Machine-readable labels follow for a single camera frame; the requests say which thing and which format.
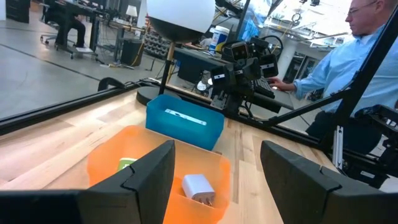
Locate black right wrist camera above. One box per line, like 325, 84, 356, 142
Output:
231, 42, 249, 62

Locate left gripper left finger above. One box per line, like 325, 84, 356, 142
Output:
77, 139, 177, 224

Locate teal plastic bin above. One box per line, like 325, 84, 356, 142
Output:
145, 93, 226, 152

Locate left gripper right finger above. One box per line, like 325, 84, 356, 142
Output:
260, 139, 398, 224

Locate black metal table frame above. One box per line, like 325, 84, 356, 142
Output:
0, 6, 398, 190

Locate black trash bin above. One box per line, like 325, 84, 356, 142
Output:
120, 38, 144, 67

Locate person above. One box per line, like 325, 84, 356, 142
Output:
46, 0, 87, 49
269, 0, 398, 156

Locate white blue wipes container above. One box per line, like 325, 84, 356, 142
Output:
208, 25, 231, 56

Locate white globe lamp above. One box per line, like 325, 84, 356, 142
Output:
136, 0, 216, 107

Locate storage bin rack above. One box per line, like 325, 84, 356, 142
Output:
144, 27, 171, 59

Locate white shade table lamp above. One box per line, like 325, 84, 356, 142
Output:
125, 4, 139, 26

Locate white charger with label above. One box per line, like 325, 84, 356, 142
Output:
181, 173, 216, 207

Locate orange translucent plastic bin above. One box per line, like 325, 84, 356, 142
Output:
86, 124, 232, 224

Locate black backlit keyboard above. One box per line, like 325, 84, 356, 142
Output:
254, 77, 281, 100

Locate green and white charger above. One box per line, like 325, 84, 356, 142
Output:
117, 157, 138, 172

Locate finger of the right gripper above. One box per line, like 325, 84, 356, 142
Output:
211, 65, 232, 93
259, 54, 280, 79

